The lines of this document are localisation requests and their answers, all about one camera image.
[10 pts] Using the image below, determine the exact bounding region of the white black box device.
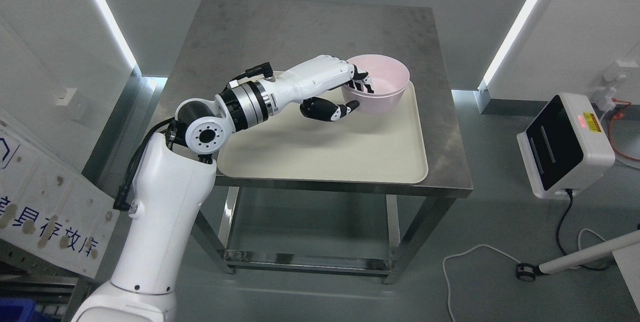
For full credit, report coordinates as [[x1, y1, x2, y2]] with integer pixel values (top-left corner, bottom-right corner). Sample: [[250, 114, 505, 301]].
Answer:
[[516, 92, 616, 200]]

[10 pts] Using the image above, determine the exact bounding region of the white wall socket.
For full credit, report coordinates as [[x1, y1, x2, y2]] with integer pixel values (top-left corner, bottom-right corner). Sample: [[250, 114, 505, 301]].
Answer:
[[591, 60, 639, 113]]

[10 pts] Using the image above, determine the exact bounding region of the black power cable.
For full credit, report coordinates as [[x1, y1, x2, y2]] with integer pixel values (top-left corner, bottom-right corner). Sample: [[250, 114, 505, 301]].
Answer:
[[555, 188, 615, 270]]

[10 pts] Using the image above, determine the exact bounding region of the white floor cable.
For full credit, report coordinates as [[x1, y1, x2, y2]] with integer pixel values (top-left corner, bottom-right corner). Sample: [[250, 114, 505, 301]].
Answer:
[[442, 228, 607, 322]]

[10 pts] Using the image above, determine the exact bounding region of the blue bin corner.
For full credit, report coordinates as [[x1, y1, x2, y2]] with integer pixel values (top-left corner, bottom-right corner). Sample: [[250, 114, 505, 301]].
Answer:
[[0, 298, 52, 322]]

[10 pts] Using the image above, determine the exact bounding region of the beige plastic tray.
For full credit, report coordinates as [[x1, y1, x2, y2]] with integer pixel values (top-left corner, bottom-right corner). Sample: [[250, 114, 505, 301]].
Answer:
[[217, 83, 429, 185]]

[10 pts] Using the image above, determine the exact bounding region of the pink bowl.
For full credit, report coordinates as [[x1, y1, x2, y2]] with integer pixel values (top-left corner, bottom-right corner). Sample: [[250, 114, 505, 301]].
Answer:
[[342, 54, 410, 100], [341, 83, 409, 114]]

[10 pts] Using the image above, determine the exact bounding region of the white stand leg with caster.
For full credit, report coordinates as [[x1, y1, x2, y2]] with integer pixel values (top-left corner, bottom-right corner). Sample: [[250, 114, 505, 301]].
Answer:
[[515, 230, 640, 282]]

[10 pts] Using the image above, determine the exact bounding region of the white sign board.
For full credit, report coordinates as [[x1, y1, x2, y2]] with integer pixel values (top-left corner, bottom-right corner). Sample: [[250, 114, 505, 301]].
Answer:
[[0, 115, 119, 278]]

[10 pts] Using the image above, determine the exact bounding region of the orange cable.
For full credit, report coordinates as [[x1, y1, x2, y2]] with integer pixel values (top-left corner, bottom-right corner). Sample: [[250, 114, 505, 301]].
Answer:
[[606, 99, 640, 163]]

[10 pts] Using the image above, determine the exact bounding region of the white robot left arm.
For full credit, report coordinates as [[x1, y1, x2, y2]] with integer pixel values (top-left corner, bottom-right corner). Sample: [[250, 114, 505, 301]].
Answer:
[[72, 62, 275, 322]]

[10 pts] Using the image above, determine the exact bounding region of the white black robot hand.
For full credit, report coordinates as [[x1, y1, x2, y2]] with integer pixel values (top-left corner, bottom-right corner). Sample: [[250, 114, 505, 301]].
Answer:
[[258, 55, 375, 122]]

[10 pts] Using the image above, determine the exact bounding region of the stainless steel table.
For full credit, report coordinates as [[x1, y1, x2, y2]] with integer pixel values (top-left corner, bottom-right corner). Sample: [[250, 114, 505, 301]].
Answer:
[[154, 0, 473, 285]]

